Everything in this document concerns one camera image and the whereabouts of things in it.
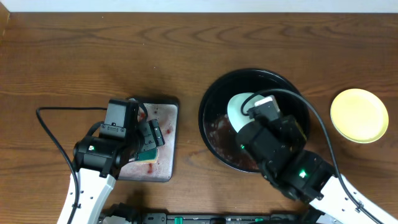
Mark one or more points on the mint green plate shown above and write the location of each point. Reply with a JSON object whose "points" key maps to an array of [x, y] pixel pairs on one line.
{"points": [[235, 116]]}

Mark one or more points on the round black tray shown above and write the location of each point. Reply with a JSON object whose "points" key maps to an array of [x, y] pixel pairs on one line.
{"points": [[215, 128]]}

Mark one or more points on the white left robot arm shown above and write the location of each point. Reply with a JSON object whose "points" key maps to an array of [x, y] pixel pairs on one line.
{"points": [[88, 191]]}

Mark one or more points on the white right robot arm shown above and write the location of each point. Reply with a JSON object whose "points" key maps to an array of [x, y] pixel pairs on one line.
{"points": [[343, 203]]}

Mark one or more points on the green yellow sponge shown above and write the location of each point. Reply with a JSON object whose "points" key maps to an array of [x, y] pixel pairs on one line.
{"points": [[149, 156]]}

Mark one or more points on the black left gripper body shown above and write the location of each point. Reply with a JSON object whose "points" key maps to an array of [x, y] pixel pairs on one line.
{"points": [[152, 137]]}

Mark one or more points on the black rectangular soapy tray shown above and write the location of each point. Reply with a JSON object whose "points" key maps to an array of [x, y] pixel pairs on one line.
{"points": [[166, 112]]}

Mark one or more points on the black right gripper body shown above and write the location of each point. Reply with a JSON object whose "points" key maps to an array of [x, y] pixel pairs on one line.
{"points": [[289, 139]]}

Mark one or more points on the yellow plate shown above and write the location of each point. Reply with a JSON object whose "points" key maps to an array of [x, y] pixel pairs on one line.
{"points": [[359, 115]]}

